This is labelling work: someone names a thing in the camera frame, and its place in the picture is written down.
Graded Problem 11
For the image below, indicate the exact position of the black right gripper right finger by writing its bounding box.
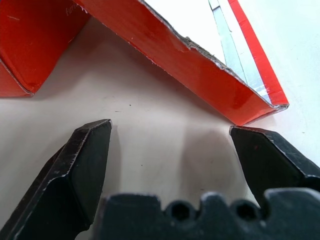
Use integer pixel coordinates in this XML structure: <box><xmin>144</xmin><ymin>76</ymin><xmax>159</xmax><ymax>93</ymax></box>
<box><xmin>229</xmin><ymin>125</ymin><xmax>320</xmax><ymax>210</ymax></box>

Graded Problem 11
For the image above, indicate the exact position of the red cardboard box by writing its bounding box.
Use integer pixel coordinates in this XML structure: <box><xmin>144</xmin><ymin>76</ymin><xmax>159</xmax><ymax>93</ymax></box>
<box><xmin>0</xmin><ymin>0</ymin><xmax>290</xmax><ymax>127</ymax></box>

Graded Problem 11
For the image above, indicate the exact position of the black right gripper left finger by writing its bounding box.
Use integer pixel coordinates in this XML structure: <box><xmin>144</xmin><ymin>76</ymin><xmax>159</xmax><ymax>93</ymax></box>
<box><xmin>0</xmin><ymin>118</ymin><xmax>113</xmax><ymax>240</ymax></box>

